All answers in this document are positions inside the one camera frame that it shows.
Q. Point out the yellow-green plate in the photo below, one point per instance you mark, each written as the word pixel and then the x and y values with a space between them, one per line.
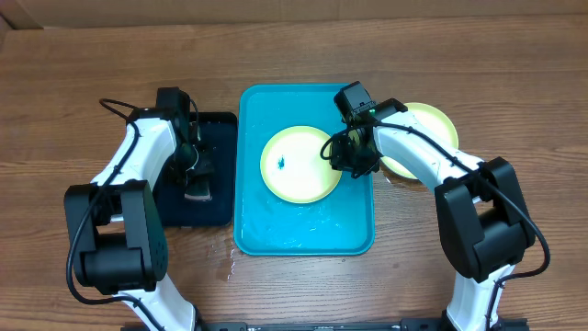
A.
pixel 434 120
pixel 292 168

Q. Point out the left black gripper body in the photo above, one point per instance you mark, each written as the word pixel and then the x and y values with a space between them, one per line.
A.
pixel 194 163

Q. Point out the dark sponge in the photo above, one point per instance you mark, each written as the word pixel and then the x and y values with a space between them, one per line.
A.
pixel 198 190

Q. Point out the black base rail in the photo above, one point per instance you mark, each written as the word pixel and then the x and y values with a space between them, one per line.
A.
pixel 321 326

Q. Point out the black plastic tray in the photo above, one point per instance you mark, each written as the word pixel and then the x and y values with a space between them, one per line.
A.
pixel 219 131

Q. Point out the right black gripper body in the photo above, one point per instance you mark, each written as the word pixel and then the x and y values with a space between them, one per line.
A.
pixel 351 157

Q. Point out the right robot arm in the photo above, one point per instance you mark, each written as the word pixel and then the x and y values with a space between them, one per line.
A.
pixel 483 221

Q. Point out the teal plastic tray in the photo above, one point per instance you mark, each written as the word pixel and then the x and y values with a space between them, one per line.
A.
pixel 341 224

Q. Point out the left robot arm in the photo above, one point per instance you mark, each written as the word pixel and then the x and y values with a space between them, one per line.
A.
pixel 118 250

